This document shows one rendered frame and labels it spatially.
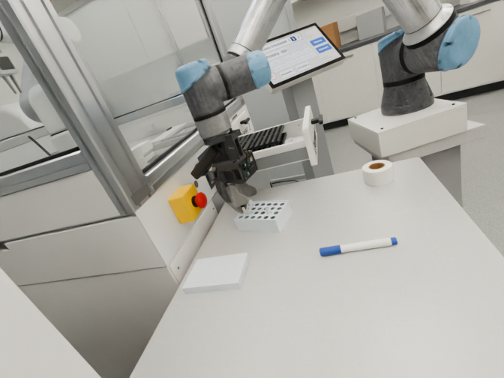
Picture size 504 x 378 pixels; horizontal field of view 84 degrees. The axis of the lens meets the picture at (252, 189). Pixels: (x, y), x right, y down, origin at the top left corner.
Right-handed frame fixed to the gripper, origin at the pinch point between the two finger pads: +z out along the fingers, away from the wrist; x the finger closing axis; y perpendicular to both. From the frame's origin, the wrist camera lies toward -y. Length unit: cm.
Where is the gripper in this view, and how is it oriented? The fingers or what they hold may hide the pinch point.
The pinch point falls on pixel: (239, 207)
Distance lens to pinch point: 72.9
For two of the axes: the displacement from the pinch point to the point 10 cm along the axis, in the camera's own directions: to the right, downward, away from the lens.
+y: 8.3, -0.5, -5.6
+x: 4.6, -5.1, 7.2
